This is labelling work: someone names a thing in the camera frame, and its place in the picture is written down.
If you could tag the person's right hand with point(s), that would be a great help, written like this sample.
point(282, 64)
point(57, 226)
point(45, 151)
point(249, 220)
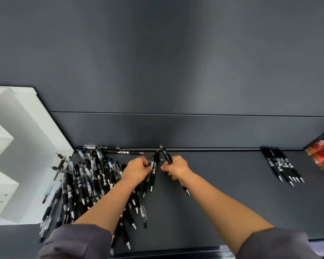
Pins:
point(178, 168)

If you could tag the grey sleeve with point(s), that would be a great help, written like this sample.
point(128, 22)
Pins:
point(75, 242)
point(278, 245)

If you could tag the person's left hand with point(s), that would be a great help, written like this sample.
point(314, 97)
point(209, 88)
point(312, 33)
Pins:
point(136, 171)

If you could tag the dark grey shelf unit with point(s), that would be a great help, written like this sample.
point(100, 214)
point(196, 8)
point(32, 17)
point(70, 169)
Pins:
point(178, 64)

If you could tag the white tiered pen holder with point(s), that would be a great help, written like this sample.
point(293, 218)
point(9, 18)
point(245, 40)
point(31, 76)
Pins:
point(29, 159)

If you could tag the grey right sleeve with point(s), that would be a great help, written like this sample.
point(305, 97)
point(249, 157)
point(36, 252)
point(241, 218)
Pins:
point(278, 245)

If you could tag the pile of black pens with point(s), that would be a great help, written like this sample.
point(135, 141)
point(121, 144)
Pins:
point(81, 183)

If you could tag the black rubber-grip pen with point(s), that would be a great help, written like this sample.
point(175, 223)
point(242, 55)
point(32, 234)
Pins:
point(156, 156)
point(166, 156)

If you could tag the grey left sleeve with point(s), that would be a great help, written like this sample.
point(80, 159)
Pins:
point(75, 242)

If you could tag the person's right forearm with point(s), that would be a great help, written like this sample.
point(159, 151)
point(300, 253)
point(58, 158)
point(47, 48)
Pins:
point(226, 210)

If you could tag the black stocked shelf unit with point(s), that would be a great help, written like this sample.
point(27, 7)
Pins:
point(321, 136)

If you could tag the aligned bundle of black pens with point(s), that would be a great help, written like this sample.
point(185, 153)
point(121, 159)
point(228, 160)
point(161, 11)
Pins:
point(280, 165)

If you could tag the person's left forearm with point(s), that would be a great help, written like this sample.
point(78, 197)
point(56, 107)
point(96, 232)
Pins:
point(108, 205)

